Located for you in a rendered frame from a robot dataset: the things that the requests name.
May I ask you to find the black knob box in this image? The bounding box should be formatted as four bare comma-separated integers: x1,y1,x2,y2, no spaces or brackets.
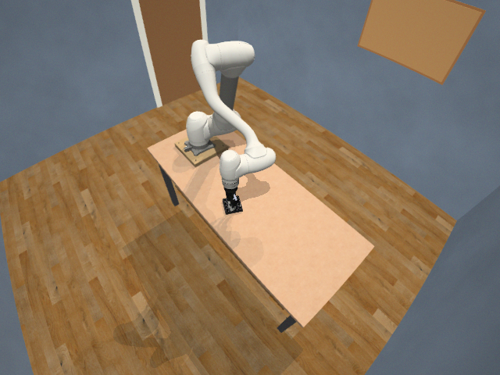
223,196,243,215

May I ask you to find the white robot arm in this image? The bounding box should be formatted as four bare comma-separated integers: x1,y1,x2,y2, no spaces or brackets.
184,40,276,189

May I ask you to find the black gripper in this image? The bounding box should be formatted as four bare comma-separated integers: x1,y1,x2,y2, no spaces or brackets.
223,187,238,211

